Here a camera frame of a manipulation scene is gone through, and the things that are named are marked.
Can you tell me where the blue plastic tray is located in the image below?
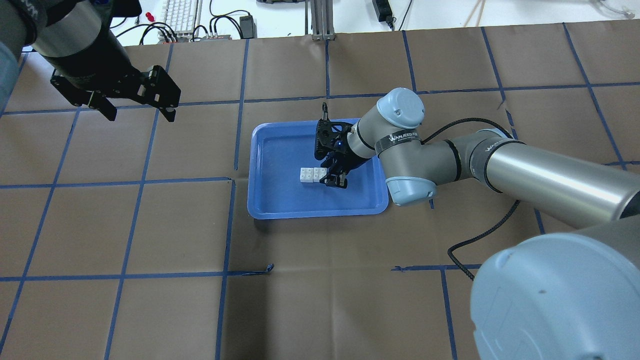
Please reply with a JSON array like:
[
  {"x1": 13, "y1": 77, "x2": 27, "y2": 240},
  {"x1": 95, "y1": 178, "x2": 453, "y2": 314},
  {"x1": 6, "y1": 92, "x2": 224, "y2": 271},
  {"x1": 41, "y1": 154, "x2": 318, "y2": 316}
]
[{"x1": 247, "y1": 120, "x2": 390, "y2": 220}]

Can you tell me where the aluminium frame post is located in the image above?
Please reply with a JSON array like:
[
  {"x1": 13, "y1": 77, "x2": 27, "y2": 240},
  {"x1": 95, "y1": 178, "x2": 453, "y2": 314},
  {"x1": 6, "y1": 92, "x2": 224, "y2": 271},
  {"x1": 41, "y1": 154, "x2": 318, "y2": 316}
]
[{"x1": 305, "y1": 0, "x2": 336, "y2": 41}]

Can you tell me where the white keyboard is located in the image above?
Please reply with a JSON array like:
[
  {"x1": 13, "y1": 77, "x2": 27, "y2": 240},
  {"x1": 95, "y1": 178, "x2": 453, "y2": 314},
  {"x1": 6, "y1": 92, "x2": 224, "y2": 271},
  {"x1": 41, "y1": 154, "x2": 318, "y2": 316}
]
[{"x1": 159, "y1": 0, "x2": 202, "y2": 38}]

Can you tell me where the black power adapter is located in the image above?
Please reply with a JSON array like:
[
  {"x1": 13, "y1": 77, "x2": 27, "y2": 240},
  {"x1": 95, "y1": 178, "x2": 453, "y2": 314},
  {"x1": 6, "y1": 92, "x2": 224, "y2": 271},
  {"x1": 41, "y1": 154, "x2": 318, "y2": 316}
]
[{"x1": 372, "y1": 0, "x2": 394, "y2": 23}]

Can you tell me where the white block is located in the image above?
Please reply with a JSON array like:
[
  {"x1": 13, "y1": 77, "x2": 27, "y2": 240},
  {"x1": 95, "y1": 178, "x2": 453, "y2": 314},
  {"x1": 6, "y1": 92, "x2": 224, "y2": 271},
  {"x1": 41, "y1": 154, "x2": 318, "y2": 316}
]
[
  {"x1": 299, "y1": 167, "x2": 315, "y2": 183},
  {"x1": 312, "y1": 167, "x2": 328, "y2": 183}
]

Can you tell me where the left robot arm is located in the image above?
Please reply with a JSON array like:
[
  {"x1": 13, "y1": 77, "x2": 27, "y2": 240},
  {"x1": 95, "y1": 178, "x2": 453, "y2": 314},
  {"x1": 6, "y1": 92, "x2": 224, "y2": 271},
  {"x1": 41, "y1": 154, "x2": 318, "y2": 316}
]
[{"x1": 0, "y1": 0, "x2": 181, "y2": 122}]

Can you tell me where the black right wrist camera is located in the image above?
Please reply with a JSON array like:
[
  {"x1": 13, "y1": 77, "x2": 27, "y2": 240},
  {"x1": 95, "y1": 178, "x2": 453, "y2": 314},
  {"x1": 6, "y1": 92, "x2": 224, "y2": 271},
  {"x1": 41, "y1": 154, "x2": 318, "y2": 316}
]
[{"x1": 313, "y1": 118, "x2": 350, "y2": 161}]

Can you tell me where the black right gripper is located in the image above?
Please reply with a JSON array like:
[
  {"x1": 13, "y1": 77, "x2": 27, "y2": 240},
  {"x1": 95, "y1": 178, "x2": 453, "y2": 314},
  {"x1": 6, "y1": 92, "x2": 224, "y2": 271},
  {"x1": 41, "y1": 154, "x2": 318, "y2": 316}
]
[{"x1": 314, "y1": 118, "x2": 369, "y2": 189}]

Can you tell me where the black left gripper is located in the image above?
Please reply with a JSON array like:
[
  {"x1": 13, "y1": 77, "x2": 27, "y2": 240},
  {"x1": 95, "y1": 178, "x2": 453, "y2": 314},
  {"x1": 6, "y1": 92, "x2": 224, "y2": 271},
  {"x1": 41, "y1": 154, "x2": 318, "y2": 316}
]
[{"x1": 50, "y1": 51, "x2": 182, "y2": 123}]

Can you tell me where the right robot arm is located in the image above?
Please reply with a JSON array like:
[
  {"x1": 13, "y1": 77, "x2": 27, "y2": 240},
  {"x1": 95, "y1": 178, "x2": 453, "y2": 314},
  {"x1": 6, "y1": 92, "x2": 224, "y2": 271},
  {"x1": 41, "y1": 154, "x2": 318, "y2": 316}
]
[{"x1": 314, "y1": 88, "x2": 639, "y2": 360}]

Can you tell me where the black usb hub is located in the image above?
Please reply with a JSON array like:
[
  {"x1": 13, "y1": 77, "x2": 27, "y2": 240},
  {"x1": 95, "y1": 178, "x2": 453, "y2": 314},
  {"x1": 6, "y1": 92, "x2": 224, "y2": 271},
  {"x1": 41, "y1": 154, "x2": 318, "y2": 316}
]
[{"x1": 190, "y1": 34, "x2": 233, "y2": 43}]

